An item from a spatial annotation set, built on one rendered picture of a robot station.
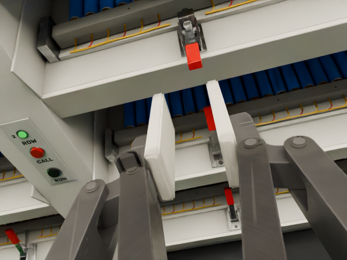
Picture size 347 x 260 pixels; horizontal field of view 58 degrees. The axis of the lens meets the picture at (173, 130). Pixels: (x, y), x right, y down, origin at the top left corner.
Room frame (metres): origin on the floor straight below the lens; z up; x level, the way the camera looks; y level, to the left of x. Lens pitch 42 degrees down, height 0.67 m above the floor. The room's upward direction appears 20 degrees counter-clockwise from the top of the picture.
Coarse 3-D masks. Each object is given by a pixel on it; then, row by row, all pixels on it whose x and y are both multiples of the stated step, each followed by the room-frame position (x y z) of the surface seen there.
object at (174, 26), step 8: (264, 0) 0.32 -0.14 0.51; (272, 0) 0.31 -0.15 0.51; (280, 0) 0.31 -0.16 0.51; (232, 8) 0.32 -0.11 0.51; (240, 8) 0.32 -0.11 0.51; (248, 8) 0.32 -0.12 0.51; (200, 16) 0.33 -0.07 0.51; (208, 16) 0.33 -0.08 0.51; (216, 16) 0.32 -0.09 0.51; (224, 16) 0.32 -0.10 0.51; (176, 24) 0.33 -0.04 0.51; (144, 32) 0.34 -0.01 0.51; (152, 32) 0.34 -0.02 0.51; (160, 32) 0.34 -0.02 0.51; (120, 40) 0.34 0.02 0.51; (128, 40) 0.34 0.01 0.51; (80, 48) 0.36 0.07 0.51; (96, 48) 0.35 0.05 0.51; (104, 48) 0.35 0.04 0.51; (64, 56) 0.36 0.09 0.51; (72, 56) 0.36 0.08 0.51
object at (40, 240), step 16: (16, 224) 0.45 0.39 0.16; (32, 224) 0.44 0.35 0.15; (48, 224) 0.42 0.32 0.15; (0, 240) 0.45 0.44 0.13; (16, 240) 0.39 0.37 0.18; (32, 240) 0.42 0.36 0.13; (48, 240) 0.40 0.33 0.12; (0, 256) 0.41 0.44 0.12; (16, 256) 0.40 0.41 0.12; (32, 256) 0.38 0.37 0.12
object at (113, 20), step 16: (144, 0) 0.36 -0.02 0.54; (160, 0) 0.35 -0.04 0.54; (176, 0) 0.34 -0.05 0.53; (192, 0) 0.34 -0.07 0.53; (208, 0) 0.34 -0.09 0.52; (224, 0) 0.34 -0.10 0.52; (256, 0) 0.32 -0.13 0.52; (96, 16) 0.37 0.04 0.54; (112, 16) 0.36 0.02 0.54; (128, 16) 0.36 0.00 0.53; (144, 16) 0.35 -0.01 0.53; (160, 16) 0.35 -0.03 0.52; (64, 32) 0.37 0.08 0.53; (80, 32) 0.37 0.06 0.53; (96, 32) 0.37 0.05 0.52; (112, 32) 0.36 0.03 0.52
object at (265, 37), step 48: (48, 0) 0.46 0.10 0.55; (240, 0) 0.34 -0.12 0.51; (288, 0) 0.31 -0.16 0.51; (336, 0) 0.29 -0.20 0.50; (48, 48) 0.36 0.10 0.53; (144, 48) 0.33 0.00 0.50; (240, 48) 0.28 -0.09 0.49; (288, 48) 0.27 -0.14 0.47; (336, 48) 0.27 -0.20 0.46; (48, 96) 0.32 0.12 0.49; (96, 96) 0.31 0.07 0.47; (144, 96) 0.31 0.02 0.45
